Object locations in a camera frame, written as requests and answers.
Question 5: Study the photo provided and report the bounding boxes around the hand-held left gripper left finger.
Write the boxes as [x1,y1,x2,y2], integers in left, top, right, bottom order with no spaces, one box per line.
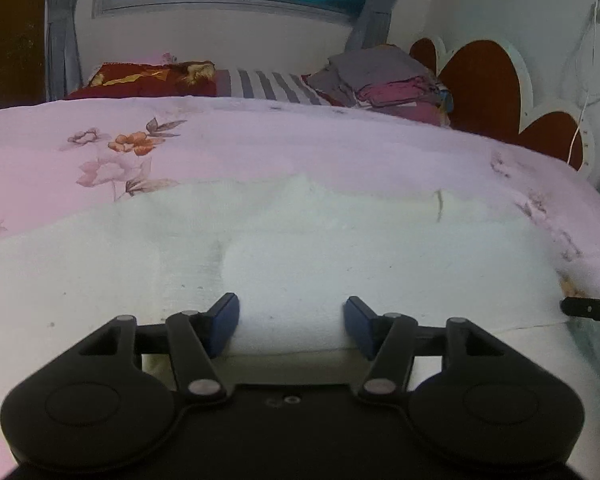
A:
[79,292,241,404]

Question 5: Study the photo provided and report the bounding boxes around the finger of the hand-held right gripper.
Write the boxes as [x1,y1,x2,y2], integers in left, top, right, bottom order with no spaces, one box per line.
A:
[560,296,600,326]

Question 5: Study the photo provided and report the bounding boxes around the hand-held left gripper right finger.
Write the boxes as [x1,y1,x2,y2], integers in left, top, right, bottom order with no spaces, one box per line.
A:
[344,296,512,405]

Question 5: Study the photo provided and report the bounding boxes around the white cloth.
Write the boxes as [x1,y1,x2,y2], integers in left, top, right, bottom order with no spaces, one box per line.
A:
[0,172,600,391]

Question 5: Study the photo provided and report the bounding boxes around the magenta folded clothes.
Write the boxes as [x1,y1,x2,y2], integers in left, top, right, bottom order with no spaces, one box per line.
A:
[355,76,453,126]

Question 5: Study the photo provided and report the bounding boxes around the grey folded clothes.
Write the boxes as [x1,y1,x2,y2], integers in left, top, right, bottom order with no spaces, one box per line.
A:
[307,45,433,106]

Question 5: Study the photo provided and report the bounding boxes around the pink floral bedsheet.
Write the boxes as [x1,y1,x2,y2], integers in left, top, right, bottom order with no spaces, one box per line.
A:
[0,95,600,311]

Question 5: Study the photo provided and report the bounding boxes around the grey striped pillow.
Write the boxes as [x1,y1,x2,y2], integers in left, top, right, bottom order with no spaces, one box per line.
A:
[215,67,333,107]

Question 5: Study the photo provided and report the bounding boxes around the red heart-shaped headboard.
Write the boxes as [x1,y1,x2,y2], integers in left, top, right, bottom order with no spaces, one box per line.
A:
[409,36,596,178]

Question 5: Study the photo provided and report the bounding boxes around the red patterned pillow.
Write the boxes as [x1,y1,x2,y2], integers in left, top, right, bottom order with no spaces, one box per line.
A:
[62,60,218,101]

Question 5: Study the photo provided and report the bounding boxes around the dark brown cabinet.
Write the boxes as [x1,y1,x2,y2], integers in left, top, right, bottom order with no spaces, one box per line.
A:
[0,0,47,111]

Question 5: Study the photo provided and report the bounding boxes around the white cable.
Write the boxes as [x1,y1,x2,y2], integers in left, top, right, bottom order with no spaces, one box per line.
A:
[560,0,600,161]

